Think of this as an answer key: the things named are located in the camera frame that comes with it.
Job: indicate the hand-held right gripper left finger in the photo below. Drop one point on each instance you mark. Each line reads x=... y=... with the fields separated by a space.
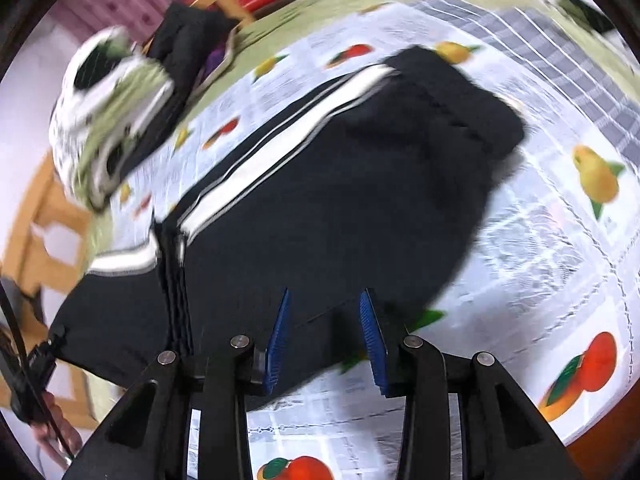
x=277 y=345

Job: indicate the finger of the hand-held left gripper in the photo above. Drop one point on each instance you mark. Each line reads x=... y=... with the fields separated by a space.
x=57 y=340

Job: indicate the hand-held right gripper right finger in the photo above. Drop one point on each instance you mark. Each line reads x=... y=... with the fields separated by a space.
x=374 y=345

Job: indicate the black pants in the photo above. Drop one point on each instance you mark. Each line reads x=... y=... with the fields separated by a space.
x=350 y=185

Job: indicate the person's left hand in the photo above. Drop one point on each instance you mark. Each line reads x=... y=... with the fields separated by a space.
x=62 y=425

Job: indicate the fruit print plastic tablecloth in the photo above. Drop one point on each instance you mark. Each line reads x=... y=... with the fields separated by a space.
x=525 y=260

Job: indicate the folded white floral quilt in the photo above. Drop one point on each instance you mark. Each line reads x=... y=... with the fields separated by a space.
x=100 y=125

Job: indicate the purple cloth item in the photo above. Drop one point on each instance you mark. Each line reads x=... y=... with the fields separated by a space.
x=216 y=60

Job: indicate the black jacket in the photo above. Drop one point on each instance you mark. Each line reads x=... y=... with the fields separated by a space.
x=190 y=35

